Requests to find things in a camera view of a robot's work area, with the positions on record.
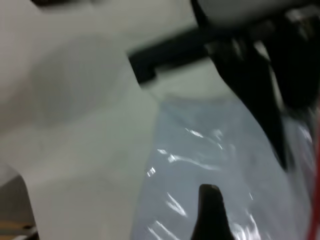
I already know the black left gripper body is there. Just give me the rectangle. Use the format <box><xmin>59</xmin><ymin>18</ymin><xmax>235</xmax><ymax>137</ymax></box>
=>
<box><xmin>249</xmin><ymin>9</ymin><xmax>320</xmax><ymax>109</ymax></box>

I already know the white paper stack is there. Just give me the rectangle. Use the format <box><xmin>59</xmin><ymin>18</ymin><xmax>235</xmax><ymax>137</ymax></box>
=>
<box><xmin>147</xmin><ymin>99</ymin><xmax>313</xmax><ymax>240</ymax></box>

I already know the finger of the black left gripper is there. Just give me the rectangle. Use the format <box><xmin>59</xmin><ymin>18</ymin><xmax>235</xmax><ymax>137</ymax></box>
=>
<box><xmin>127</xmin><ymin>27</ymin><xmax>214</xmax><ymax>85</ymax></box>
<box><xmin>207</xmin><ymin>39</ymin><xmax>288</xmax><ymax>171</ymax></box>

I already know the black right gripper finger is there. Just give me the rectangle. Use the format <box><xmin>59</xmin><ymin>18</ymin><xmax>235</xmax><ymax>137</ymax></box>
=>
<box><xmin>191</xmin><ymin>184</ymin><xmax>233</xmax><ymax>240</ymax></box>

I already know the clear zip bag red zipper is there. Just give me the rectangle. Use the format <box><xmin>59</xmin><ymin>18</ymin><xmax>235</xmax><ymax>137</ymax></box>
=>
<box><xmin>138</xmin><ymin>93</ymin><xmax>320</xmax><ymax>240</ymax></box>

